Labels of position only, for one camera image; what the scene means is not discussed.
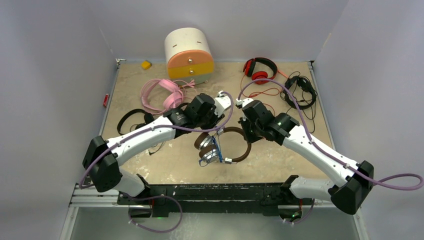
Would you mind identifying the red black headphones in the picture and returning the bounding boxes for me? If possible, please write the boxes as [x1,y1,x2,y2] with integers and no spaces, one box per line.
[242,57,279,81]

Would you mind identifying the brown leather silver headphones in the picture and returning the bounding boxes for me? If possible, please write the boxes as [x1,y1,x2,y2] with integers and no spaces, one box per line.
[207,126,252,164]

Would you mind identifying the pink headphones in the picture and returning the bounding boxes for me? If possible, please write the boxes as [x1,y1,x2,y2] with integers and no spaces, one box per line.
[139,78,196,115]

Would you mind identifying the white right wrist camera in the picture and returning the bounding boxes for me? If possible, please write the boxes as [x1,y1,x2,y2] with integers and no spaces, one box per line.
[235,98,254,109]

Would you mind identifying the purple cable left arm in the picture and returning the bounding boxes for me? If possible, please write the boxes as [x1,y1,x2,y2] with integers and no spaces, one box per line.
[78,91,235,190]

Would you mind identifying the black headphones right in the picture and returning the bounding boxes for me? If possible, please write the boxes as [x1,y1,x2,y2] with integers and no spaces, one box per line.
[284,71,317,133]

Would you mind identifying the small red clip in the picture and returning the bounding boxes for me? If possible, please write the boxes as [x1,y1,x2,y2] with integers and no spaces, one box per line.
[102,93,110,108]

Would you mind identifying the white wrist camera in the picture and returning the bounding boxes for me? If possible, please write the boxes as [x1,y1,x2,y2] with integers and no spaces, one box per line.
[235,98,254,109]
[213,91,234,118]

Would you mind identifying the black headphones left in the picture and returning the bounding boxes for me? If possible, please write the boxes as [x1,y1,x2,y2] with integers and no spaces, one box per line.
[116,108,167,157]

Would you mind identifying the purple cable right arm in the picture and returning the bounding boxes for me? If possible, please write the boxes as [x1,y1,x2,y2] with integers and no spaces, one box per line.
[236,78,424,192]

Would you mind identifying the cream orange yellow drawer box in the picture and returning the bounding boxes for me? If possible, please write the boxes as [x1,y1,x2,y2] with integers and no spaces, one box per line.
[164,27,215,85]

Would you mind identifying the small yellow block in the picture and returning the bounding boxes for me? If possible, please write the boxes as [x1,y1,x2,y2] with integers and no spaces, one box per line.
[140,60,153,70]

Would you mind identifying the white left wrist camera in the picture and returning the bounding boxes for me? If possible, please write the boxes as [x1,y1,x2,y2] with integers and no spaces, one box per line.
[213,91,234,118]

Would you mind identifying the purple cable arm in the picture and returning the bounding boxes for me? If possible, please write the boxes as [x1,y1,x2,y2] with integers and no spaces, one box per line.
[78,91,235,190]
[236,78,424,192]

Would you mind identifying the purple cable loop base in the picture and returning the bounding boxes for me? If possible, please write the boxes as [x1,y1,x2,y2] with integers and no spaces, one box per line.
[127,195,184,234]

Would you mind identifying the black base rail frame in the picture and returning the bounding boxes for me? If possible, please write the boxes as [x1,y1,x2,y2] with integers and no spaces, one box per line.
[69,177,335,220]

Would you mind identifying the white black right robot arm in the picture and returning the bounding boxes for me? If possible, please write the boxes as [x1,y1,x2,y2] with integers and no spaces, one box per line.
[236,98,374,215]

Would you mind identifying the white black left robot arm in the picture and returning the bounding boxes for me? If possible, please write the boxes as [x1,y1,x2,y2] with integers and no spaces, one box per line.
[78,91,234,205]

